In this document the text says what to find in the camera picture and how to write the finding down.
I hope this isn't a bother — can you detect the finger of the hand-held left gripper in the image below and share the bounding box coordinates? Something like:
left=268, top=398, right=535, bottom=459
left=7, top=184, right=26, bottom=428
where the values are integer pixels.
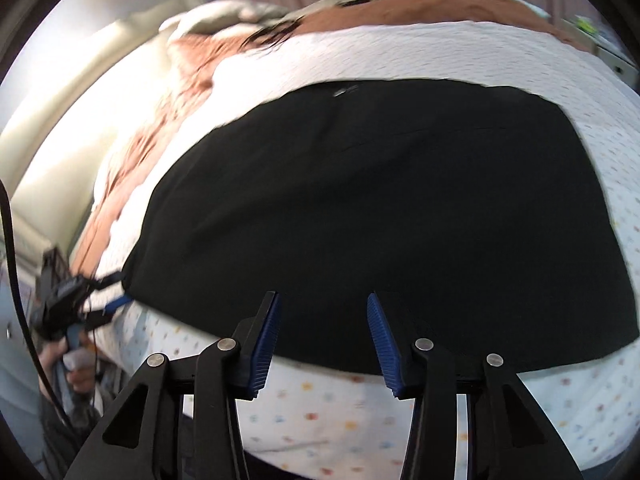
left=85, top=295, right=133, bottom=331
left=87, top=271, right=125, bottom=293

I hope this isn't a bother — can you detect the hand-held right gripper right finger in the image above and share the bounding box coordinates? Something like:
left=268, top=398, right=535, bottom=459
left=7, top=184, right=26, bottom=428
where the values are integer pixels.
left=366, top=292, right=583, bottom=480

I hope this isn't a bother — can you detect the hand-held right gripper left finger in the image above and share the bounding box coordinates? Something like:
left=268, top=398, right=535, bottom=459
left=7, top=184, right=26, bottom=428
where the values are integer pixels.
left=64, top=290, right=282, bottom=480

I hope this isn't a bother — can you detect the black jacket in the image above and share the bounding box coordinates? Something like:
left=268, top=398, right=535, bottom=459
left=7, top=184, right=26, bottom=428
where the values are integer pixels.
left=121, top=79, right=640, bottom=376

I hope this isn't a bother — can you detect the person's left hand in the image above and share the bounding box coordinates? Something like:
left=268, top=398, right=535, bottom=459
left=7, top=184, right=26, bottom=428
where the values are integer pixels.
left=40, top=337, right=98, bottom=396

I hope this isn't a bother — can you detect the bed with spotted sheet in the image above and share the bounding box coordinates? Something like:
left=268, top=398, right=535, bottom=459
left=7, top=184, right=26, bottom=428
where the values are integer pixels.
left=75, top=20, right=640, bottom=466

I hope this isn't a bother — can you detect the orange blanket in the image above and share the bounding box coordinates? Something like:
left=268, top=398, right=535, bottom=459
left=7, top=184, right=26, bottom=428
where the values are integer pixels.
left=70, top=0, right=591, bottom=271

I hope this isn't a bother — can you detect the cream padded headboard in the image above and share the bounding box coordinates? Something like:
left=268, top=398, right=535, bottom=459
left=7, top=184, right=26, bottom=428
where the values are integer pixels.
left=0, top=5, right=201, bottom=211

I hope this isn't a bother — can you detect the beige pillow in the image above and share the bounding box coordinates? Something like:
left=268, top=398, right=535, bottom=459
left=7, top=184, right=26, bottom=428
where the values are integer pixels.
left=160, top=0, right=301, bottom=41

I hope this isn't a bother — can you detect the white nightstand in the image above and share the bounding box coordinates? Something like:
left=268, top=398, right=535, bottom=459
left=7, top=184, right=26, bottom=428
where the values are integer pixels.
left=590, top=35, right=638, bottom=81

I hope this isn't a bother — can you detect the thick black cable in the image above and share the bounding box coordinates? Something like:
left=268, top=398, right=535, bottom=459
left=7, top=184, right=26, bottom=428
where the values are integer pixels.
left=0, top=180, right=76, bottom=431

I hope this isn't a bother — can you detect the thin black cable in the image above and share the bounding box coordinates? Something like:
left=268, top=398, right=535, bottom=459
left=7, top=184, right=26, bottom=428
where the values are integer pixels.
left=240, top=17, right=306, bottom=53

